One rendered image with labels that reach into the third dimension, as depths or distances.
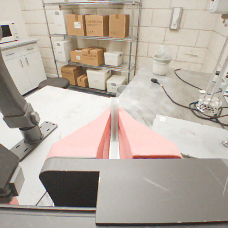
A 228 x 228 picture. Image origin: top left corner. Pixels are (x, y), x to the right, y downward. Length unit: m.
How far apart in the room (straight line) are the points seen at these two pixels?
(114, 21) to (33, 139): 1.97
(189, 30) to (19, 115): 2.35
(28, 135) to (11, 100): 0.16
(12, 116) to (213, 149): 0.66
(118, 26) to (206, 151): 1.99
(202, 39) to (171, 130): 2.03
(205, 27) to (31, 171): 2.46
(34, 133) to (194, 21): 2.35
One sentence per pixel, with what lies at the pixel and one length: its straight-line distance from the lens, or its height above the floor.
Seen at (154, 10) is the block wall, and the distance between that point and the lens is 2.52.
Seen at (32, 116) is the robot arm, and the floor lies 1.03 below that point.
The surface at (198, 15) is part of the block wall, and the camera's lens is 2.50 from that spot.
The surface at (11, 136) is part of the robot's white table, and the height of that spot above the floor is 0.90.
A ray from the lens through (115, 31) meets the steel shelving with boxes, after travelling 2.29.
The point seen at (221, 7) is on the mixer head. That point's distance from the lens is 0.44.
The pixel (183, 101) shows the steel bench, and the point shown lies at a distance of 0.86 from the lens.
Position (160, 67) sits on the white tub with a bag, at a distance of 1.15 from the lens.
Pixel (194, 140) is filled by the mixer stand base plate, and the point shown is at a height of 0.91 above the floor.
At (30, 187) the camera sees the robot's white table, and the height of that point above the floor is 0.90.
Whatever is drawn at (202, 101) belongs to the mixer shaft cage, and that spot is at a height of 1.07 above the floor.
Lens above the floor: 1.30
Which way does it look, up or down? 36 degrees down
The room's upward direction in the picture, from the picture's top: 1 degrees clockwise
